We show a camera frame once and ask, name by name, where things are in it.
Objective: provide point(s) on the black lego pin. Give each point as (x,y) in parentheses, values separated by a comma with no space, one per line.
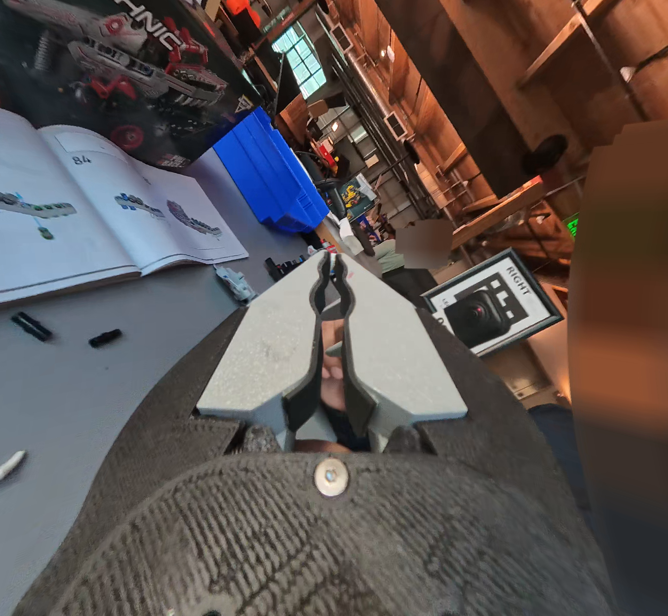
(31,325)
(105,338)

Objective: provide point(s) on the blue plastic bin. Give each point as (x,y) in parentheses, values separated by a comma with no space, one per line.
(266,177)

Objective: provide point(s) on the white lego tooth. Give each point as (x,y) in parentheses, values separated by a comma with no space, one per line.
(11,464)

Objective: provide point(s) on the black lego set box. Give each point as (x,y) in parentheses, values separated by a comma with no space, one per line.
(104,52)

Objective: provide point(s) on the framed black white poster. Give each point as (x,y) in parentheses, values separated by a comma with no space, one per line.
(527,292)

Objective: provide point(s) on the light grey lego assembly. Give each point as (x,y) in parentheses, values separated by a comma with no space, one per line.
(236,283)

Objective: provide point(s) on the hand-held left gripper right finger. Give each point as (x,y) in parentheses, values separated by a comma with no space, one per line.
(402,360)

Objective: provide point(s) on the black lego piece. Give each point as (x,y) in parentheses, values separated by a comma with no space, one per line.
(282,267)

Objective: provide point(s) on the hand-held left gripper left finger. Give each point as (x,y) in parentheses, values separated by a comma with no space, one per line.
(261,355)

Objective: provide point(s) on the green exit sign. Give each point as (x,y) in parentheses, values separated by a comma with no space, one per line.
(573,225)

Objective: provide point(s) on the person's right hand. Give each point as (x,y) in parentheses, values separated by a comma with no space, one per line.
(333,381)

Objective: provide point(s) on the lego instruction booklet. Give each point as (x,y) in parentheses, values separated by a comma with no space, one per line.
(94,229)

